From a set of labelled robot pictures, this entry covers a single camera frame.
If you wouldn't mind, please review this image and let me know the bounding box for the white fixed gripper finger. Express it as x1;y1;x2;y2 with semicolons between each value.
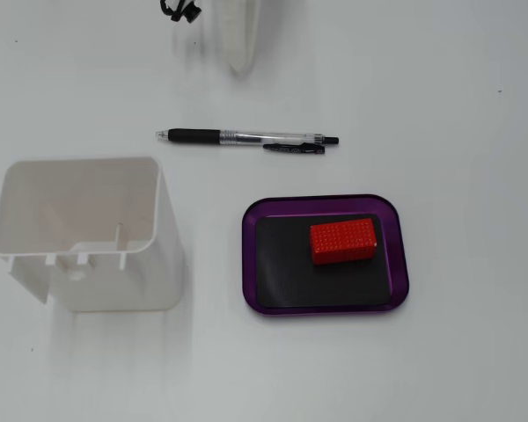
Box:
222;0;262;79

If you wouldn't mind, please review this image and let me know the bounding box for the black and clear ballpoint pen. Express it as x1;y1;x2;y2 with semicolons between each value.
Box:
155;127;341;156

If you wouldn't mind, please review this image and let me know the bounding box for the black tray mat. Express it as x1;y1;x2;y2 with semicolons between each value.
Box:
254;213;393;309

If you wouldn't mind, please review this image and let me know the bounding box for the red perforated block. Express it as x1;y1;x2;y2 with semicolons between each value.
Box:
309;217;377;266

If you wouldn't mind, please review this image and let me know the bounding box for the white plastic pen holder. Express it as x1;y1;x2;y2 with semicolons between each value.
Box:
0;156;187;314

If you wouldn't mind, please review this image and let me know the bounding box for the purple metal tray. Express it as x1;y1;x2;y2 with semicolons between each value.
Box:
240;193;411;318

